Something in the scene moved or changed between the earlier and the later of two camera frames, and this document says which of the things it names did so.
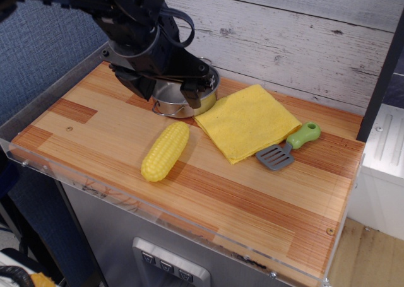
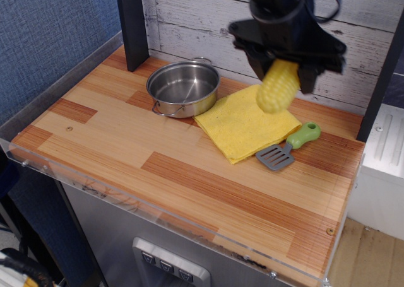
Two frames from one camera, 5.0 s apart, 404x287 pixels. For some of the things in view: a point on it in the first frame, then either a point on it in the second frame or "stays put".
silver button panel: x=155 y=266 stays put
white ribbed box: x=376 y=198 stays put
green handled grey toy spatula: x=276 y=157 stays put
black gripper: x=154 y=54 → x=303 y=40
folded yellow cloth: x=246 y=122 stays put
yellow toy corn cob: x=165 y=152 → x=278 y=85
